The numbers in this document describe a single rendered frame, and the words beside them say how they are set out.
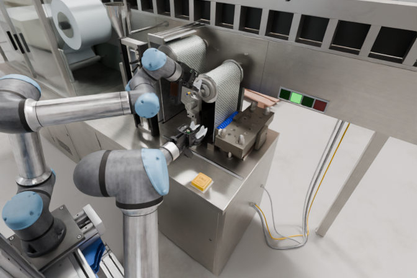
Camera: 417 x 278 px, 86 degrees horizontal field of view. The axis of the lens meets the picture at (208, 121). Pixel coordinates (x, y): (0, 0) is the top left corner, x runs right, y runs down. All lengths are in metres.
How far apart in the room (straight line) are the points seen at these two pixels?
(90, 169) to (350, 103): 1.09
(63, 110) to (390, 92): 1.20
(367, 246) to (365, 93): 1.43
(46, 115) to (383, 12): 1.18
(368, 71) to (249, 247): 1.44
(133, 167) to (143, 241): 0.18
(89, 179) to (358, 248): 2.05
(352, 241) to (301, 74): 1.50
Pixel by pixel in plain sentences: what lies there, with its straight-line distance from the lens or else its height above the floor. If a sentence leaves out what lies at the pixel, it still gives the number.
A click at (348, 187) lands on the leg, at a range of 1.74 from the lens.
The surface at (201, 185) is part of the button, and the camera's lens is 1.08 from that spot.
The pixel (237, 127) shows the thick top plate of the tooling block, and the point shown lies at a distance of 1.23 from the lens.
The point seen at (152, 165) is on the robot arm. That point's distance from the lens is 0.55.
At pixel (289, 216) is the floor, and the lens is 2.20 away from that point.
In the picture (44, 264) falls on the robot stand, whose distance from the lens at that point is 1.18.
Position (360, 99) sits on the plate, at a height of 1.27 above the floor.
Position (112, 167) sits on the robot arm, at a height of 1.37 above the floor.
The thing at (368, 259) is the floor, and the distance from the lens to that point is 2.28.
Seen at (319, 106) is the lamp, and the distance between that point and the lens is 1.26.
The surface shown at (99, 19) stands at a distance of 1.83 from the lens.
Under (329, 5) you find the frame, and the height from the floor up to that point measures 1.62.
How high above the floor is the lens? 1.77
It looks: 36 degrees down
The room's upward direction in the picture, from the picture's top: 2 degrees clockwise
